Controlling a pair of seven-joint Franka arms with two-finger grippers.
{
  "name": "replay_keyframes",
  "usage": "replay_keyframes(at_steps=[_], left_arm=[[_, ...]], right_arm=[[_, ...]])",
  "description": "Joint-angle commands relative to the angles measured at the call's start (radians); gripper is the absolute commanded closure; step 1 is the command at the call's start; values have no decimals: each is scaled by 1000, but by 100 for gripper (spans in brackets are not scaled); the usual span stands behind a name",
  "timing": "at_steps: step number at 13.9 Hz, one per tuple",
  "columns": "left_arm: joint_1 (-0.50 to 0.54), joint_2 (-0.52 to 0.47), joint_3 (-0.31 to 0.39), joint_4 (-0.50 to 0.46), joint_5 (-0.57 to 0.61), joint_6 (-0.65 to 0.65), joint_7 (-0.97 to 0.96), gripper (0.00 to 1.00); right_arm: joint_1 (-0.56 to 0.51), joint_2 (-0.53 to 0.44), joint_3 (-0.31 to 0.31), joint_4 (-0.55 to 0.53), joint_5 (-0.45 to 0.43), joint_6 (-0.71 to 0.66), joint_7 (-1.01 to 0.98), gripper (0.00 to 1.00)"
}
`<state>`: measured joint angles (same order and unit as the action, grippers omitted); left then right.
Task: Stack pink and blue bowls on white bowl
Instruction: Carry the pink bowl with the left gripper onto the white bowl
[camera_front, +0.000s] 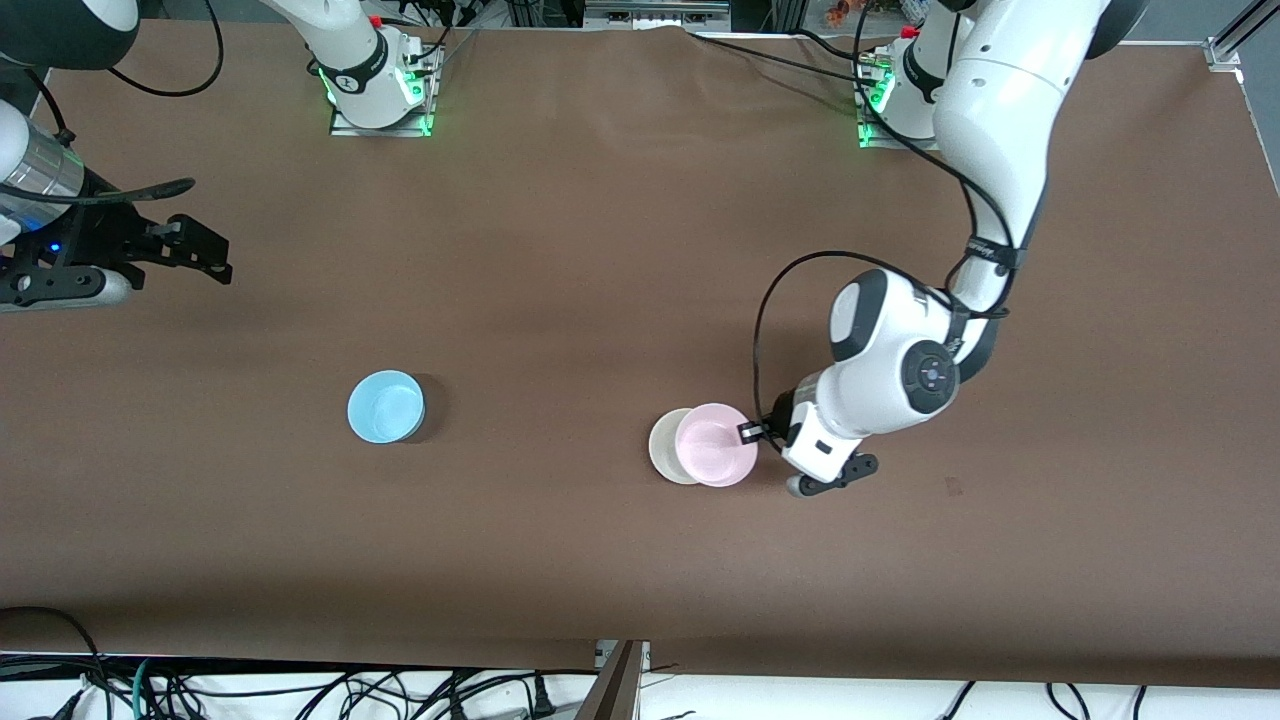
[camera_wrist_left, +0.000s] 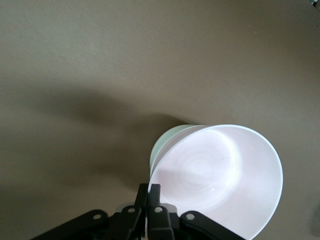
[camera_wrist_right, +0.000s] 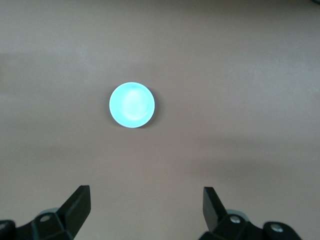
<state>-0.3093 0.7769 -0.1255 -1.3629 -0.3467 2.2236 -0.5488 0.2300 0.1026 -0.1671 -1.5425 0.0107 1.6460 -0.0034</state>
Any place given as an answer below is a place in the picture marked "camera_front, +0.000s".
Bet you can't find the white bowl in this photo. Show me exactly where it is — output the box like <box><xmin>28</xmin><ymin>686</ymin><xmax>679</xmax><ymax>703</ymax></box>
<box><xmin>648</xmin><ymin>408</ymin><xmax>701</xmax><ymax>486</ymax></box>

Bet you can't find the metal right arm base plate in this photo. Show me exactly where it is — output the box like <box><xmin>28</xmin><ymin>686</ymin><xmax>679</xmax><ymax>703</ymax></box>
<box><xmin>328</xmin><ymin>45</ymin><xmax>438</xmax><ymax>139</ymax></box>

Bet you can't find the brown table cover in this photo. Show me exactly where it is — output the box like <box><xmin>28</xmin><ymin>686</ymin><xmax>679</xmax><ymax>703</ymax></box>
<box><xmin>0</xmin><ymin>20</ymin><xmax>1280</xmax><ymax>691</ymax></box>

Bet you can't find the aluminium frame post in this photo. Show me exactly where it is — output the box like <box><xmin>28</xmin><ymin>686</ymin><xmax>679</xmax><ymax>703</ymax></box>
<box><xmin>575</xmin><ymin>640</ymin><xmax>651</xmax><ymax>720</ymax></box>

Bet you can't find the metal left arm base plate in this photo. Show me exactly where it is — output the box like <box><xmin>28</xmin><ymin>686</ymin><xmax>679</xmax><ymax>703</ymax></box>
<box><xmin>857</xmin><ymin>55</ymin><xmax>946</xmax><ymax>153</ymax></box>

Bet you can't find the pink bowl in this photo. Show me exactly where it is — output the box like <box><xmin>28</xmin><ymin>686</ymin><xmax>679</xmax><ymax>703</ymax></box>
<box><xmin>674</xmin><ymin>403</ymin><xmax>759</xmax><ymax>488</ymax></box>

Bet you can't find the aluminium frame rail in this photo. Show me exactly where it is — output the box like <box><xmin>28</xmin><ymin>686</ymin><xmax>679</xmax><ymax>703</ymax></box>
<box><xmin>585</xmin><ymin>0</ymin><xmax>732</xmax><ymax>30</ymax></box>

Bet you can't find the black arm base cable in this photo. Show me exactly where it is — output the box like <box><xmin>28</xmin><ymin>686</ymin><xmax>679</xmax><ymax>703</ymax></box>
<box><xmin>385</xmin><ymin>0</ymin><xmax>479</xmax><ymax>63</ymax></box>
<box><xmin>690</xmin><ymin>33</ymin><xmax>886</xmax><ymax>91</ymax></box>
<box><xmin>795</xmin><ymin>28</ymin><xmax>896</xmax><ymax>66</ymax></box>

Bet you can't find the blue bowl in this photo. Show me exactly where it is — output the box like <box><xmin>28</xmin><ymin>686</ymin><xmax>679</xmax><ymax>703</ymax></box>
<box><xmin>347</xmin><ymin>370</ymin><xmax>427</xmax><ymax>444</ymax></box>

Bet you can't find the aluminium corner profile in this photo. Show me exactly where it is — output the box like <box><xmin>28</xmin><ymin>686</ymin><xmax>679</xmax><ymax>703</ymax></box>
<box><xmin>1205</xmin><ymin>0</ymin><xmax>1280</xmax><ymax>71</ymax></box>

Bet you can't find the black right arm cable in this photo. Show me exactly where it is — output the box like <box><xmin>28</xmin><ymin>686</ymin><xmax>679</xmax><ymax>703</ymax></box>
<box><xmin>0</xmin><ymin>0</ymin><xmax>226</xmax><ymax>208</ymax></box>

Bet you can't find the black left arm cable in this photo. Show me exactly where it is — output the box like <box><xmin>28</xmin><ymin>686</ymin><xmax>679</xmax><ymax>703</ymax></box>
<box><xmin>752</xmin><ymin>0</ymin><xmax>1021</xmax><ymax>441</ymax></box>

